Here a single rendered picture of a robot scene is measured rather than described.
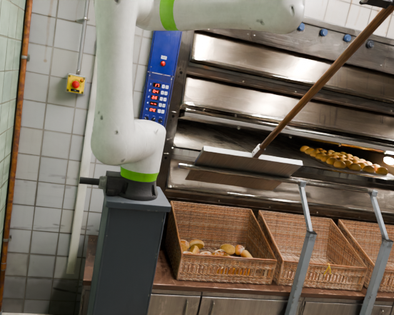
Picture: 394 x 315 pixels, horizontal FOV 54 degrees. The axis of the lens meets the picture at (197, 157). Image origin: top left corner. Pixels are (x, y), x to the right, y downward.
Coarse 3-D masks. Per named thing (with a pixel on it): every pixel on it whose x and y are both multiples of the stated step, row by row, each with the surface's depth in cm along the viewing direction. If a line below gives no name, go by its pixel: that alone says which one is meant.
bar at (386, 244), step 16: (256, 176) 211; (272, 176) 213; (304, 192) 216; (368, 192) 229; (304, 208) 211; (384, 224) 220; (304, 240) 205; (384, 240) 214; (304, 256) 202; (384, 256) 214; (304, 272) 205; (368, 288) 221; (288, 304) 211; (368, 304) 220
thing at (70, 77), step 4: (68, 76) 206; (72, 76) 207; (76, 76) 207; (80, 76) 208; (84, 76) 209; (68, 80) 207; (72, 80) 207; (76, 80) 208; (84, 80) 209; (68, 84) 207; (80, 84) 209; (84, 84) 209; (68, 88) 208; (72, 88) 208; (76, 88) 209; (80, 88) 209; (84, 88) 210; (72, 92) 209; (76, 92) 209; (80, 92) 210; (84, 92) 212
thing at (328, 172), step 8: (176, 152) 237; (184, 152) 238; (192, 152) 239; (304, 168) 258; (312, 168) 260; (320, 168) 265; (336, 176) 265; (344, 176) 266; (352, 176) 268; (360, 176) 269; (368, 176) 271; (376, 176) 278; (392, 184) 276
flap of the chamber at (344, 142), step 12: (192, 120) 236; (204, 120) 224; (216, 120) 222; (228, 120) 224; (288, 132) 233; (300, 132) 235; (336, 144) 262; (348, 144) 248; (360, 144) 246; (372, 144) 248
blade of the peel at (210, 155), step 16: (208, 160) 199; (224, 160) 199; (240, 160) 199; (256, 160) 199; (272, 160) 200; (288, 160) 203; (192, 176) 217; (208, 176) 217; (224, 176) 217; (240, 176) 216; (288, 176) 216
